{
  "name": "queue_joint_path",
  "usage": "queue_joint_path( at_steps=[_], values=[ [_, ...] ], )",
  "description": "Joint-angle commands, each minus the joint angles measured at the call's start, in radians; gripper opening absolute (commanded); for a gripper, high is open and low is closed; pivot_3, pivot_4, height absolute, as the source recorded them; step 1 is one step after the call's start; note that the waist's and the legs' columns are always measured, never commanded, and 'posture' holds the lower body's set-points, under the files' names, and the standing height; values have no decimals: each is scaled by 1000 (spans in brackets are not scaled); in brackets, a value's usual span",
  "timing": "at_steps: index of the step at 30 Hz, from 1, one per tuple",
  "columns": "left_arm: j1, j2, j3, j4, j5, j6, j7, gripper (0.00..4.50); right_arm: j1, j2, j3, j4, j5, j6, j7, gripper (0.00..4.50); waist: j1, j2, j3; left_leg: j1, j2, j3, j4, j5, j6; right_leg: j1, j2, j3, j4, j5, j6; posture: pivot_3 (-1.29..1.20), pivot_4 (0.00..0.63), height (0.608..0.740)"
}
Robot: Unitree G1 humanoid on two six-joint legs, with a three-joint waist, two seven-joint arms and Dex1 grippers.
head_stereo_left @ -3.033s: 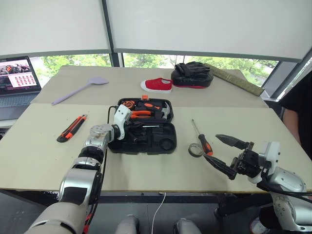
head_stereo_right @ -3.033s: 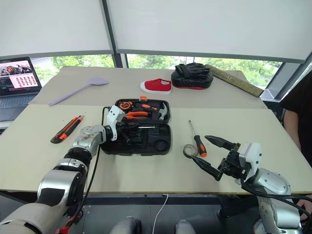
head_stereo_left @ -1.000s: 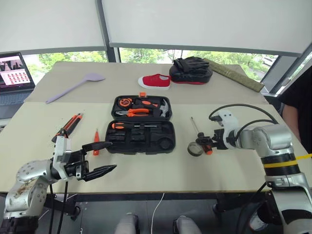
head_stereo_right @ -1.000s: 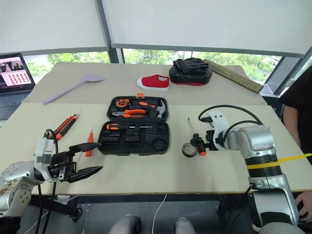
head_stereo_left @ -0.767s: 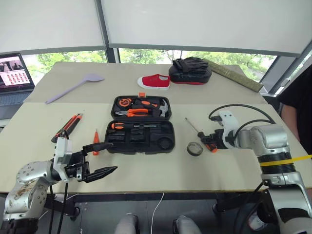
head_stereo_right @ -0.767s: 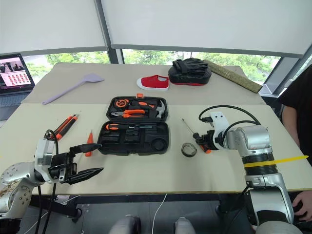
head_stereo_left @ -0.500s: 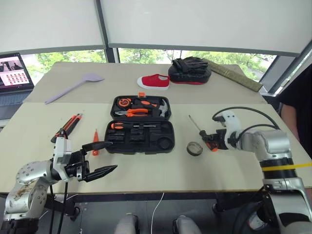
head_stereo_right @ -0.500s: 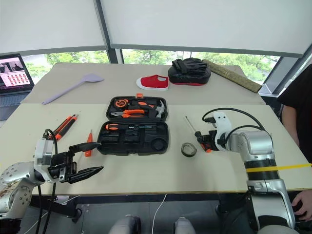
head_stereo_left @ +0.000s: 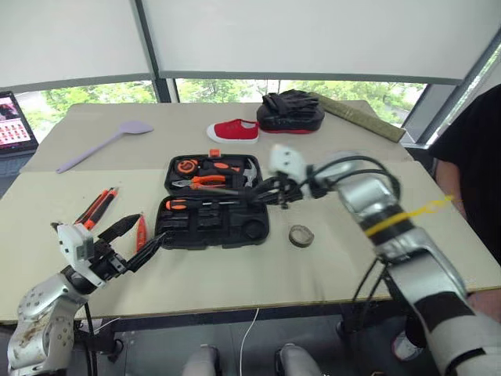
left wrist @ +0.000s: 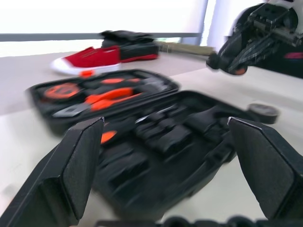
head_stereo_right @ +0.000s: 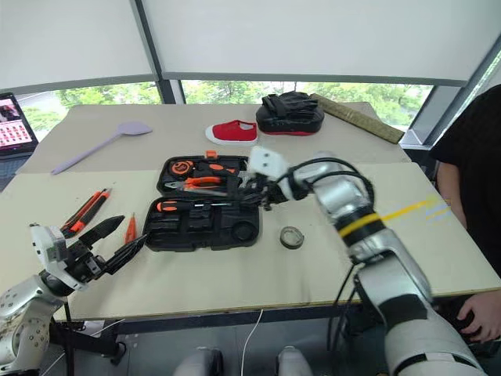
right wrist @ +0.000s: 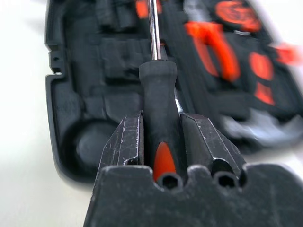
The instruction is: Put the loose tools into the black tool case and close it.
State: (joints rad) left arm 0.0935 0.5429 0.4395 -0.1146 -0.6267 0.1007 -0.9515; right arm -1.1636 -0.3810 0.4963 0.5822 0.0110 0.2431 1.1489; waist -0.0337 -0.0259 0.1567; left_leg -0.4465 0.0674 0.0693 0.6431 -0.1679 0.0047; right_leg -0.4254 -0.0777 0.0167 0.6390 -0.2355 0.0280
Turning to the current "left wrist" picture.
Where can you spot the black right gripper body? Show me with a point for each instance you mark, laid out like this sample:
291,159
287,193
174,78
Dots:
270,19

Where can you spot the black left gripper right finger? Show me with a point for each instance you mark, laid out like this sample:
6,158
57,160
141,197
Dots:
272,170

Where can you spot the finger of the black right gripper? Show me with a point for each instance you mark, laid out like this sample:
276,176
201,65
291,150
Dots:
243,46
255,59

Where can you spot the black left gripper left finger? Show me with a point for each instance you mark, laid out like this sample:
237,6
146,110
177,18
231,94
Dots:
47,184

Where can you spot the black electrical tape roll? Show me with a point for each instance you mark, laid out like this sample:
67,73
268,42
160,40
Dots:
262,112

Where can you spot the black plastic tool case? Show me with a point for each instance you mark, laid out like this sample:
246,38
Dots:
154,165

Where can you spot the olive rolled mat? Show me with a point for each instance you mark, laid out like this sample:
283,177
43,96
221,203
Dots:
187,48

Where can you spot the orange black tape measure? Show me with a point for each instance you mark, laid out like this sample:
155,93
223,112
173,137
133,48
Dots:
62,92

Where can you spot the silver claw hammer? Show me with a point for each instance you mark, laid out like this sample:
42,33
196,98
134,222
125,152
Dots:
154,82

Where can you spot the black red boxing pad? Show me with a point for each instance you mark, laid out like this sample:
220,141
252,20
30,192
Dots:
139,53

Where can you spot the black gloves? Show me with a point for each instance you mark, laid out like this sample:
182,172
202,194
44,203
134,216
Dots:
127,36

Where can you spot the stubby orange black screwdriver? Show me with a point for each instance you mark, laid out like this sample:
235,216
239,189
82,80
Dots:
112,81

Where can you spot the red canvas shoe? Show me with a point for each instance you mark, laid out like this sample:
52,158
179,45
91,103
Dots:
94,58

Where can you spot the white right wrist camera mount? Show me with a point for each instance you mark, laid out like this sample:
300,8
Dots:
294,10

